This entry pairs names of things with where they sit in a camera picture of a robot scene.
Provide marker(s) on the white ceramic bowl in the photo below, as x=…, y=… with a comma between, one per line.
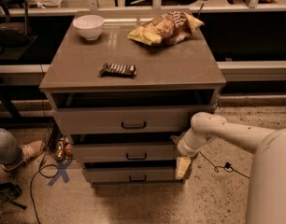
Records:
x=89, y=27

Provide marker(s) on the shiny snack packets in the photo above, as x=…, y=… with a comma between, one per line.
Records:
x=63, y=150

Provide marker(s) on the grey drawer cabinet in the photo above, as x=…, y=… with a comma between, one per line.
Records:
x=189, y=65

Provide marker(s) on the person leg in jeans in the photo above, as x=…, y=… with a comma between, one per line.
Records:
x=10, y=150

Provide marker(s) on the grey drawer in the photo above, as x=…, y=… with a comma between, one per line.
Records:
x=132, y=172
x=115, y=147
x=130, y=111

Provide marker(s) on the black bag on shelf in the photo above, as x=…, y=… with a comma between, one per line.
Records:
x=15, y=34

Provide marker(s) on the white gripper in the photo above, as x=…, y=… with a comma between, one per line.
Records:
x=183, y=148

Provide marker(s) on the yellow brown chip bag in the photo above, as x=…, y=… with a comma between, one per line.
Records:
x=166, y=30

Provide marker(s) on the blue tape cross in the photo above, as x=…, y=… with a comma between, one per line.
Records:
x=61, y=173

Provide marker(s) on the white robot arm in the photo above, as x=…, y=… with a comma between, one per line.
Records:
x=267, y=188

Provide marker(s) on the dark candy bar wrapper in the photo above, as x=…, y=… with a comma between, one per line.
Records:
x=117, y=70

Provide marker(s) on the office chair base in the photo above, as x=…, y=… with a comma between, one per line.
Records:
x=9, y=192

